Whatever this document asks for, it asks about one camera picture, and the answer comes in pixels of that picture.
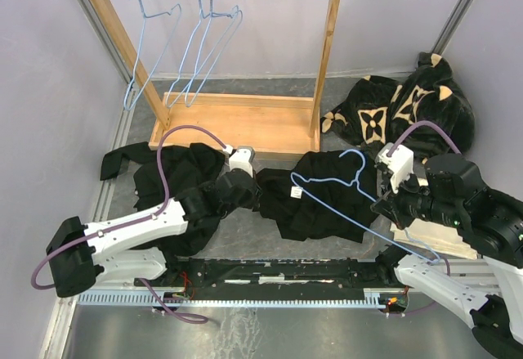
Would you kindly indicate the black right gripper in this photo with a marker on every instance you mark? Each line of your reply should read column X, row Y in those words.
column 390, row 206

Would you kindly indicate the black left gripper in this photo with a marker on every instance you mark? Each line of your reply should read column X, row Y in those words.
column 250, row 201

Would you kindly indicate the black shirt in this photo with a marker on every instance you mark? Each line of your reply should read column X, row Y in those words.
column 184, row 168
column 325, row 194

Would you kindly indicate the wooden clothes rack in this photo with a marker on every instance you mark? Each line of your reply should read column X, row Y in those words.
column 279, row 118

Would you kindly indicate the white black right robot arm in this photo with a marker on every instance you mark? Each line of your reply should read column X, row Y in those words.
column 489, row 221

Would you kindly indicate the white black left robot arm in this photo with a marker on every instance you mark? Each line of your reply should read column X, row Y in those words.
column 140, row 244

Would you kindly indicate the cream folded cloth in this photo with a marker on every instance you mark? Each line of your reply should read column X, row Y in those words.
column 442, row 239

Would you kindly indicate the black cream fleece garment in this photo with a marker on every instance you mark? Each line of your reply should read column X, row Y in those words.
column 378, row 109

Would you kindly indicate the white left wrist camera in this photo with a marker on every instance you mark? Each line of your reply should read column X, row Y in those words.
column 240, row 158

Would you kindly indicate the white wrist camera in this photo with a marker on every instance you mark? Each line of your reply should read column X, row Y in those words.
column 399, row 165
column 240, row 158

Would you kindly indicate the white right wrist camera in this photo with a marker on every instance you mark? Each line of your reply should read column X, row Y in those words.
column 399, row 165

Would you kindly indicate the light blue cable duct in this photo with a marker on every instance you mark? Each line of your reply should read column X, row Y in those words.
column 142, row 298

